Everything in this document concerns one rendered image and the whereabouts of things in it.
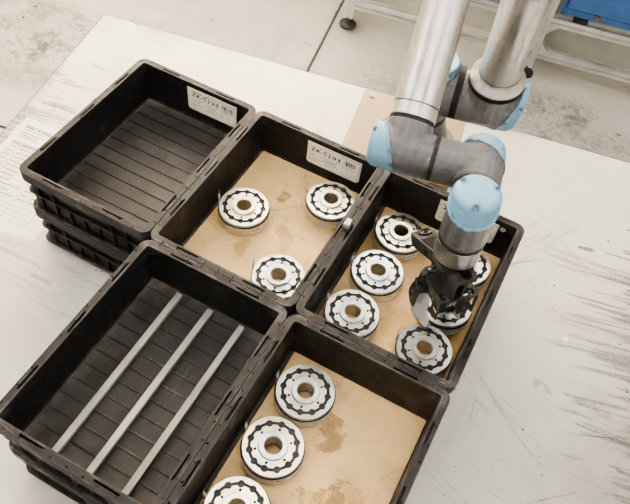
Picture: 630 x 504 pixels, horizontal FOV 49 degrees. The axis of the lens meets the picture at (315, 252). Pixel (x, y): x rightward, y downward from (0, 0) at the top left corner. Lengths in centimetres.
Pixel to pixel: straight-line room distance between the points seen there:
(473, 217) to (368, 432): 42
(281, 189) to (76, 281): 47
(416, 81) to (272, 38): 213
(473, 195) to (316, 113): 88
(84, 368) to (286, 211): 50
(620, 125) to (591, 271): 163
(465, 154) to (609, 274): 70
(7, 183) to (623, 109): 254
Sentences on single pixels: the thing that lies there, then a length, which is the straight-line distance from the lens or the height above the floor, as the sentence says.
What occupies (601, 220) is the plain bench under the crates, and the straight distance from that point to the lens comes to 181.
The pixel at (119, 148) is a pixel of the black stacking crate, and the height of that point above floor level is 83.
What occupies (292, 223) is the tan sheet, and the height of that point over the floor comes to 83.
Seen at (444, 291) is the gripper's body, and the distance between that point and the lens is 117.
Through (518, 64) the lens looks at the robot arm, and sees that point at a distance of 142.
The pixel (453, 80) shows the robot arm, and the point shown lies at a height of 101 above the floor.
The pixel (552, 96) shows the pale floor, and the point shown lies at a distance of 326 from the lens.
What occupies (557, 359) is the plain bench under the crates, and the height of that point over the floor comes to 70.
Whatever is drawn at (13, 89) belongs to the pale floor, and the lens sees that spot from 306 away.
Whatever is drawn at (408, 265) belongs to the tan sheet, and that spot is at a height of 83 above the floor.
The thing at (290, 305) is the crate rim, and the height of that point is 93.
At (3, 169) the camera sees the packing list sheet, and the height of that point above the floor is 70.
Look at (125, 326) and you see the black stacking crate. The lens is 129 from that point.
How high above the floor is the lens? 194
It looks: 54 degrees down
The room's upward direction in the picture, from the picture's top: 9 degrees clockwise
